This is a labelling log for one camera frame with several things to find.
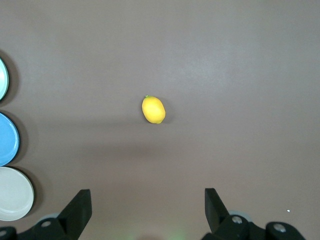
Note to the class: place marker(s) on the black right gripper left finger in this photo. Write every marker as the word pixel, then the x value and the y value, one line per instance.
pixel 75 215

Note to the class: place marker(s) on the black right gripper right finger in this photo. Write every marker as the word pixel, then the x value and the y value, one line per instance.
pixel 217 215

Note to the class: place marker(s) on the yellow lemon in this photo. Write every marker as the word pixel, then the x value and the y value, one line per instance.
pixel 153 110

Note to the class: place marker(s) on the beige plate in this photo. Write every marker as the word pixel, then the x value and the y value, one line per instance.
pixel 13 193

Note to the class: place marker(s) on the blue plate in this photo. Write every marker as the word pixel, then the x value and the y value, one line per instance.
pixel 7 140

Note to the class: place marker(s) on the light green plate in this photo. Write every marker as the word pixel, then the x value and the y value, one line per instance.
pixel 3 80

